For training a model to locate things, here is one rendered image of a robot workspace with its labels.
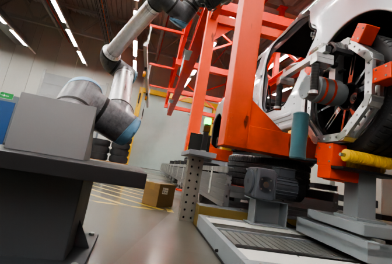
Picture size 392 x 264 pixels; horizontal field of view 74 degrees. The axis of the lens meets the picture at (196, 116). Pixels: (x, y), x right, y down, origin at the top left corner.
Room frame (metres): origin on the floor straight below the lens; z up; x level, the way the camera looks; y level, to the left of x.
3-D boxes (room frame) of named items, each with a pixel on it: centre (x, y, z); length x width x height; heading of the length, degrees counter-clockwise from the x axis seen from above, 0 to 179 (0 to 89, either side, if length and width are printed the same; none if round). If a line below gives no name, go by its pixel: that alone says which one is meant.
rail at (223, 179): (3.01, -0.13, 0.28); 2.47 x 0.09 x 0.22; 8
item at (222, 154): (3.72, -0.33, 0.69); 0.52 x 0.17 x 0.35; 98
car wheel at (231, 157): (2.17, -0.66, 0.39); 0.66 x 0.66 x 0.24
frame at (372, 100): (1.31, -0.72, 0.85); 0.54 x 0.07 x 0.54; 8
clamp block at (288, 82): (1.45, -0.49, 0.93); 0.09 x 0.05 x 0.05; 98
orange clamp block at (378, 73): (1.00, -0.77, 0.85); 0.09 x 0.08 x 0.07; 8
